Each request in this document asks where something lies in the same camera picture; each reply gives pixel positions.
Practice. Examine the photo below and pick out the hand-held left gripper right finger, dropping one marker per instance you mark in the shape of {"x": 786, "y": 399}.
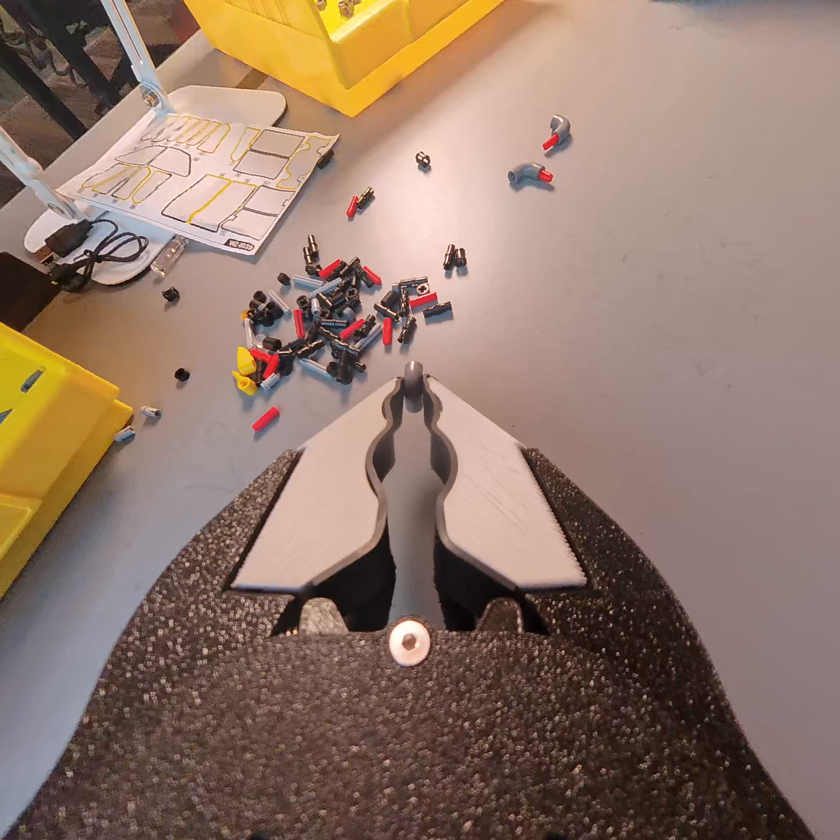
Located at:
{"x": 505, "y": 518}

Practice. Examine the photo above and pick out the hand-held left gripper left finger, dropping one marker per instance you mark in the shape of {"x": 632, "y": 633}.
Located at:
{"x": 308, "y": 518}

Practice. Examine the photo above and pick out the dark grey elbow connector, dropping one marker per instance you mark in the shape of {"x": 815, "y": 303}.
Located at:
{"x": 413, "y": 379}

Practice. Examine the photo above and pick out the grey bent rod red caps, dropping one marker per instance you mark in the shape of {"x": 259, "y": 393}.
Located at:
{"x": 561, "y": 124}
{"x": 525, "y": 172}

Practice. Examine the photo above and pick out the grey desk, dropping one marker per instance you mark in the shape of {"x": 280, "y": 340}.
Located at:
{"x": 623, "y": 328}

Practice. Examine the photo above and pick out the red axle pin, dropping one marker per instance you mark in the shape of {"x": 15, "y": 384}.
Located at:
{"x": 266, "y": 418}

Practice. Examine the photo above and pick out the clear rod orange tip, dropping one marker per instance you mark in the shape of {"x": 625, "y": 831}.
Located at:
{"x": 248, "y": 331}

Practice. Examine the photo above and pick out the pile of black red pins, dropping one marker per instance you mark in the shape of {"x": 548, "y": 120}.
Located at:
{"x": 341, "y": 308}

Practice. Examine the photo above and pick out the heap of dark grey bricks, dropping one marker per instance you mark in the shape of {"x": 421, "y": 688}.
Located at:
{"x": 29, "y": 380}

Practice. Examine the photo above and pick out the white sticker sheet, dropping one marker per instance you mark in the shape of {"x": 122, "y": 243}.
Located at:
{"x": 197, "y": 184}

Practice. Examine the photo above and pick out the white lamp base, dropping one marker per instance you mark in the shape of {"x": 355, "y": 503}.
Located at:
{"x": 229, "y": 102}

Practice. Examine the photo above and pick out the scattered blue grey brick pins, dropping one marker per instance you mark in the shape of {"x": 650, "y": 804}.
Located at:
{"x": 344, "y": 6}

